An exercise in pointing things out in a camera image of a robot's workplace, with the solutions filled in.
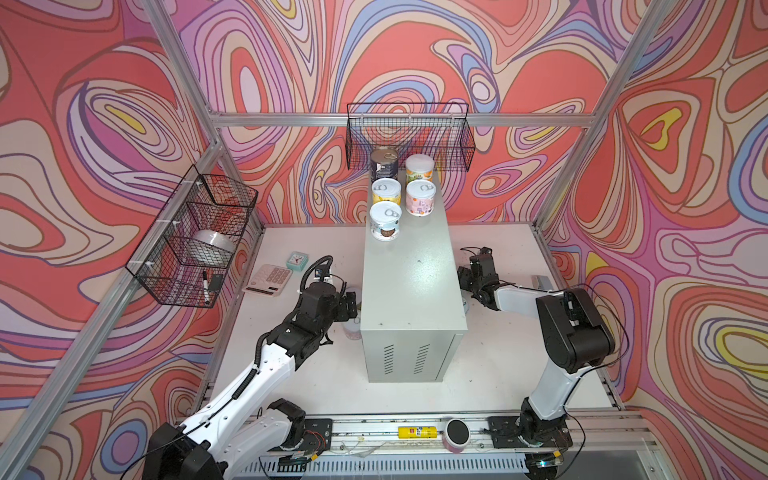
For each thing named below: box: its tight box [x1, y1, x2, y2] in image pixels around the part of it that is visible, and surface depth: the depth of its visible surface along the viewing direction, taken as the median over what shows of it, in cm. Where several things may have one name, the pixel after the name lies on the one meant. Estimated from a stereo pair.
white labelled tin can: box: [369, 201, 403, 242], surface depth 69 cm
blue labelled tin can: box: [370, 148, 399, 181], surface depth 75 cm
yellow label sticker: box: [397, 426, 438, 439], surface depth 74 cm
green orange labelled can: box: [405, 154, 435, 184], surface depth 77 cm
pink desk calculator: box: [242, 264, 293, 297], surface depth 103 cm
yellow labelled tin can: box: [371, 177, 402, 205], surface depth 75 cm
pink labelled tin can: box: [405, 179, 437, 217], surface depth 75 cm
